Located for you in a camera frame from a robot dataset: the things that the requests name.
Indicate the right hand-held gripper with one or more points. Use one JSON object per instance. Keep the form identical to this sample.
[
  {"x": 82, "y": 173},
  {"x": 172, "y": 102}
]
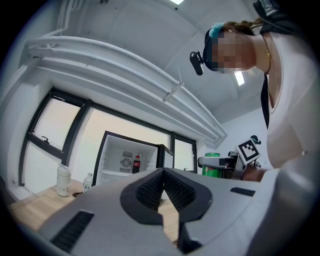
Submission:
[{"x": 248, "y": 152}]

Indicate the dark cola bottle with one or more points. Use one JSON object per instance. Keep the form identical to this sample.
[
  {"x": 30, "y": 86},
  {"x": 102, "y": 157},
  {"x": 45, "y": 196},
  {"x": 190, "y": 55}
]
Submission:
[{"x": 136, "y": 165}]

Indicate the green drink can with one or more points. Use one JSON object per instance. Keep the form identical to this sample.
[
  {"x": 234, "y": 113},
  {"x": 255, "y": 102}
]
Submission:
[{"x": 211, "y": 171}]

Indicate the black head camera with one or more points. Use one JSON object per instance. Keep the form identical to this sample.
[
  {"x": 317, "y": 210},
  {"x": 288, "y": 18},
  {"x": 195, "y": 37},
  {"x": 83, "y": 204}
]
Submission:
[{"x": 197, "y": 63}]

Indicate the person's right forearm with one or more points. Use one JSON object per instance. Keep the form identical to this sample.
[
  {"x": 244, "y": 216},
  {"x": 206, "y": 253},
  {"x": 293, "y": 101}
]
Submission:
[{"x": 252, "y": 173}]

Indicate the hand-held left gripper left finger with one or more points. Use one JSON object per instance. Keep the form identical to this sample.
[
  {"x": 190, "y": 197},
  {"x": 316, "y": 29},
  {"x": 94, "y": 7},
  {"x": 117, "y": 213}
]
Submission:
[{"x": 107, "y": 212}]

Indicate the black mini fridge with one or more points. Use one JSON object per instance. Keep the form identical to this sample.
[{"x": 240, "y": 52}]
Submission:
[{"x": 117, "y": 150}]

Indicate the clear water bottle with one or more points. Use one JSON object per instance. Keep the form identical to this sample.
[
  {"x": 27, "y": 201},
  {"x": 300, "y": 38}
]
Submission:
[{"x": 87, "y": 183}]

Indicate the person's body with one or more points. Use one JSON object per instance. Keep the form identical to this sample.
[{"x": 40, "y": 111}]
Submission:
[{"x": 287, "y": 100}]

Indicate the black framed window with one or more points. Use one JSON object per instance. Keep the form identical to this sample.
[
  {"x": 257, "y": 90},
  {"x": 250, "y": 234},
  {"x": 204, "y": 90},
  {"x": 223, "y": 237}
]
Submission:
[
  {"x": 57, "y": 120},
  {"x": 183, "y": 155}
]

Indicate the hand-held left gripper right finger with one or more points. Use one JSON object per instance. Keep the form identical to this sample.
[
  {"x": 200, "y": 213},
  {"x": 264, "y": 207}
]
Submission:
[{"x": 225, "y": 207}]

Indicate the white ceiling pipe run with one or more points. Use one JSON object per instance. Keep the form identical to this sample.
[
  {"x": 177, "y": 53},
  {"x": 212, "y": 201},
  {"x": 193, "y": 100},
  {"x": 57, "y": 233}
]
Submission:
[{"x": 112, "y": 65}]

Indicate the ceiling light panel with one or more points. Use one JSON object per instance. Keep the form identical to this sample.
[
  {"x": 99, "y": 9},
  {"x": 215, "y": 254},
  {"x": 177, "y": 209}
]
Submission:
[
  {"x": 239, "y": 78},
  {"x": 178, "y": 1}
]

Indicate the teal hair scrunchie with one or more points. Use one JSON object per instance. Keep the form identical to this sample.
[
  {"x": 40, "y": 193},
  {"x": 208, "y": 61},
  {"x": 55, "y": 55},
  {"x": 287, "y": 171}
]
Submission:
[{"x": 217, "y": 28}]

